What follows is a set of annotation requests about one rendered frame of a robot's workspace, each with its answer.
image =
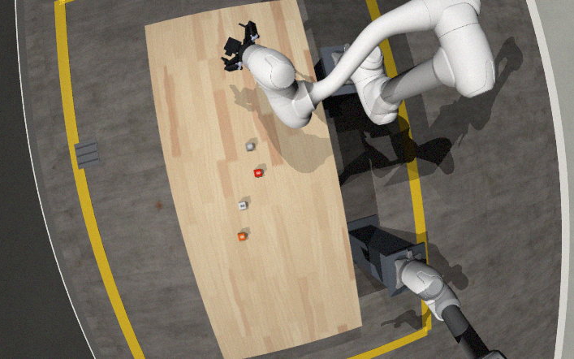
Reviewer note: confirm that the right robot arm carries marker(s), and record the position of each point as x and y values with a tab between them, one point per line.
464	60

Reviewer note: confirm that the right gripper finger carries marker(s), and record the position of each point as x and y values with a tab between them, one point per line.
232	64
250	26

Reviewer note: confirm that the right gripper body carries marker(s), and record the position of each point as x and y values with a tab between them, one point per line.
243	48

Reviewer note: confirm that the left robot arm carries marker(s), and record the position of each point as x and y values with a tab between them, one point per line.
427	282

